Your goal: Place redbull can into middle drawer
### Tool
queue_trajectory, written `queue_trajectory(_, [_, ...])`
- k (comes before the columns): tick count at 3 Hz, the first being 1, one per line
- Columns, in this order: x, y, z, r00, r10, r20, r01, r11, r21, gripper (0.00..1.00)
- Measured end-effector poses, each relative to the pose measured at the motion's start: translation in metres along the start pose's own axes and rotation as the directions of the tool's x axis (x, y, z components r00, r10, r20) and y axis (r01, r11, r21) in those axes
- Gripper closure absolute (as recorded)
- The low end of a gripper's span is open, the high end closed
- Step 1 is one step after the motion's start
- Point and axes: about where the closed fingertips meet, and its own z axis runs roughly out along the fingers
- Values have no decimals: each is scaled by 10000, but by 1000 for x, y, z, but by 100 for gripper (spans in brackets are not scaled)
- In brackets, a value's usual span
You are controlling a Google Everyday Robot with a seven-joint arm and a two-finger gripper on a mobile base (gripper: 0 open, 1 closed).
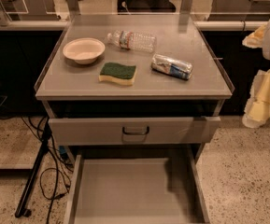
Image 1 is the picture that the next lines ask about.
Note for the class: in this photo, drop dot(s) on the clear acrylic barrier with posts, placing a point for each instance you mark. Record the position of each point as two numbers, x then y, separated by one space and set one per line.
55 14

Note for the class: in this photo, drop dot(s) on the silver blue redbull can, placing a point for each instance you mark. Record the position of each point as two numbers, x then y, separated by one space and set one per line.
171 67

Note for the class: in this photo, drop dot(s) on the black stand leg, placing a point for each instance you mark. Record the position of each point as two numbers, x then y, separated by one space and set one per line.
22 210

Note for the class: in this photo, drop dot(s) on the grey top drawer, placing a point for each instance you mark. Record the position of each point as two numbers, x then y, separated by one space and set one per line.
133 131

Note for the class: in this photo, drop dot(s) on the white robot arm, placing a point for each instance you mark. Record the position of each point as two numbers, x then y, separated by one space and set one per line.
266 43

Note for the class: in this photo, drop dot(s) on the clear plastic water bottle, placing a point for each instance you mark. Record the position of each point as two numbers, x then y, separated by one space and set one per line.
132 40

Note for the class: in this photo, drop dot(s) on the open grey middle drawer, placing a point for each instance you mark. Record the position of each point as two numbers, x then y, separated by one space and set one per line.
135 186

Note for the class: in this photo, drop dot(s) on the grey drawer cabinet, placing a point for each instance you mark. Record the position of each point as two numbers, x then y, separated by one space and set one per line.
69 90

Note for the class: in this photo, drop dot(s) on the green yellow sponge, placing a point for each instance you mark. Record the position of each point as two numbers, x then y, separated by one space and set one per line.
118 73

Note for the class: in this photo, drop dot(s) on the white paper bowl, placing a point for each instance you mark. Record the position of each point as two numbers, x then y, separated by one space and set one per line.
84 50

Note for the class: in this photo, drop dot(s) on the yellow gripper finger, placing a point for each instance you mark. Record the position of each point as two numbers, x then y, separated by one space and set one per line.
255 39
257 109

